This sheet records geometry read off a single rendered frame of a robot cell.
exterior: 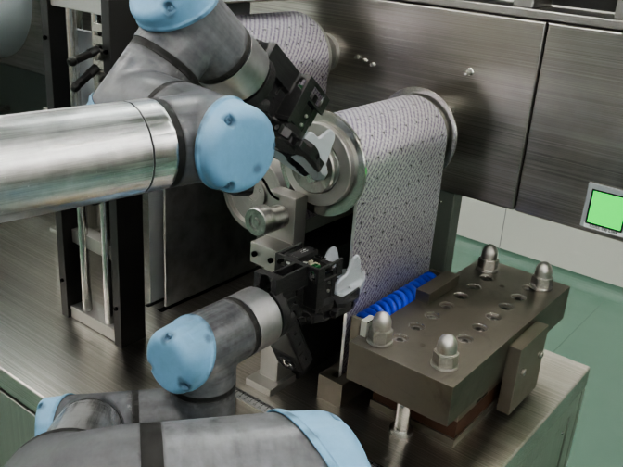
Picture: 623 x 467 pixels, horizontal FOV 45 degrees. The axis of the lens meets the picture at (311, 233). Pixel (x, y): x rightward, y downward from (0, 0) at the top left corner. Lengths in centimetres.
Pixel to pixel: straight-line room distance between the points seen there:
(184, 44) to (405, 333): 53
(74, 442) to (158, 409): 37
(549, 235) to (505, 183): 262
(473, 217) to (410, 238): 285
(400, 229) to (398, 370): 24
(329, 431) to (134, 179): 24
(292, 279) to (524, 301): 44
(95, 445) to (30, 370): 74
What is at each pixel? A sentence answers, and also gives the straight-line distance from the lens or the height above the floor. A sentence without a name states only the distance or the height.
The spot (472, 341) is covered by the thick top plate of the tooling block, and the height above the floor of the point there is 103.
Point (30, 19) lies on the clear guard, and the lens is 186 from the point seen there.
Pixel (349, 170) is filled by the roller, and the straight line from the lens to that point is 99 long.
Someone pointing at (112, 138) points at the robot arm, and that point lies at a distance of 58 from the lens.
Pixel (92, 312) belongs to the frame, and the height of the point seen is 92.
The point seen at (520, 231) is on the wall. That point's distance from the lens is 392.
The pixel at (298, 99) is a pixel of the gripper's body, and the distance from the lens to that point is 87.
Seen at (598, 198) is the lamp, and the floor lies 120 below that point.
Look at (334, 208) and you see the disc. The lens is 103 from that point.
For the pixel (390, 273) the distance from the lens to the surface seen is 115.
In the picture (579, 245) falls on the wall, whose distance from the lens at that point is 383.
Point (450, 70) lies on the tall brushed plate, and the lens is 128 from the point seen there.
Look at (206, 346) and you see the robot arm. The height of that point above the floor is 113.
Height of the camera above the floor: 156
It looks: 23 degrees down
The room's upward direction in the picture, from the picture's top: 4 degrees clockwise
